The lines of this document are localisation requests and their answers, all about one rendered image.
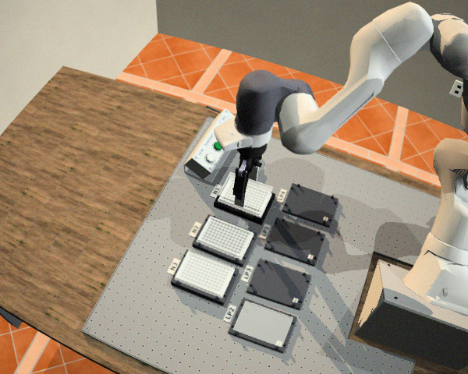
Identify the white deck label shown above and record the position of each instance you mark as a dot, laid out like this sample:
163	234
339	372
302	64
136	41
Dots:
229	313
247	273
265	231
173	266
281	196
195	229
216	190

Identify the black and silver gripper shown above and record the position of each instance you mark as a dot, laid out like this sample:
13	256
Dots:
248	169

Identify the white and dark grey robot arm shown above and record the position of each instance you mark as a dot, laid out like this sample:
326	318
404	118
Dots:
440	274

